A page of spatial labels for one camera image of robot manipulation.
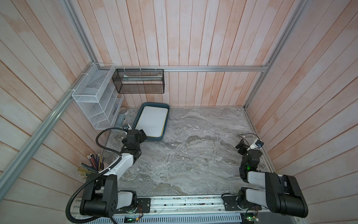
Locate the black corrugated cable conduit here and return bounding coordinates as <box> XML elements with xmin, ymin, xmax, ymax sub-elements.
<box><xmin>65</xmin><ymin>127</ymin><xmax>128</xmax><ymax>224</ymax></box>

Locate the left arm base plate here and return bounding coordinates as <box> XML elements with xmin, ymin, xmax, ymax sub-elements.
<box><xmin>115</xmin><ymin>197</ymin><xmax>151</xmax><ymax>215</ymax></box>

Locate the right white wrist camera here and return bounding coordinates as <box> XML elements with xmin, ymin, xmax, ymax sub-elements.
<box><xmin>250</xmin><ymin>139</ymin><xmax>264</xmax><ymax>150</ymax></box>

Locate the pencil cup with pencils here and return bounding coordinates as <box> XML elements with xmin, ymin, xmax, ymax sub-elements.
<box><xmin>77</xmin><ymin>154</ymin><xmax>106</xmax><ymax>180</ymax></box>

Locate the yellow-framed whiteboard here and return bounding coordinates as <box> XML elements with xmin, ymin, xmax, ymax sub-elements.
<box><xmin>135</xmin><ymin>106</ymin><xmax>169</xmax><ymax>138</ymax></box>

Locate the teal plastic storage box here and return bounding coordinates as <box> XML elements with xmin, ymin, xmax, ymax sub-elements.
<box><xmin>132</xmin><ymin>102</ymin><xmax>170</xmax><ymax>141</ymax></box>

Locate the black mesh basket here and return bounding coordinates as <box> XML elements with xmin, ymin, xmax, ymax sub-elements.
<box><xmin>112</xmin><ymin>68</ymin><xmax>165</xmax><ymax>94</ymax></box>

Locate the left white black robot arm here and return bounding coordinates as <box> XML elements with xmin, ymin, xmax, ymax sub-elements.
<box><xmin>79</xmin><ymin>128</ymin><xmax>147</xmax><ymax>218</ymax></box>

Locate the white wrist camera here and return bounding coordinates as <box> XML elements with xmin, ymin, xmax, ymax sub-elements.
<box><xmin>250</xmin><ymin>139</ymin><xmax>264</xmax><ymax>150</ymax></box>
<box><xmin>122</xmin><ymin>124</ymin><xmax>132</xmax><ymax>131</ymax></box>

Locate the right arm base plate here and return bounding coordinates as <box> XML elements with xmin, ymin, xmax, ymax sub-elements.
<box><xmin>221</xmin><ymin>193</ymin><xmax>262</xmax><ymax>211</ymax></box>

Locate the white wire mesh shelf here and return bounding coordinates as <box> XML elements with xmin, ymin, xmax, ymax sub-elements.
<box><xmin>72</xmin><ymin>63</ymin><xmax>124</xmax><ymax>130</ymax></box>

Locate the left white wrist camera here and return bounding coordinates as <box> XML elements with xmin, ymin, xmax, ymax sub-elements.
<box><xmin>122</xmin><ymin>124</ymin><xmax>132</xmax><ymax>131</ymax></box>

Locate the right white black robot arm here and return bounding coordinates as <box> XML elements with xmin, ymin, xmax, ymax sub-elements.
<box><xmin>236</xmin><ymin>138</ymin><xmax>309</xmax><ymax>218</ymax></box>

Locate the aluminium mounting rail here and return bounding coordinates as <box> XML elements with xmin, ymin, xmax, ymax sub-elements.
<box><xmin>69</xmin><ymin>192</ymin><xmax>304</xmax><ymax>224</ymax></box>

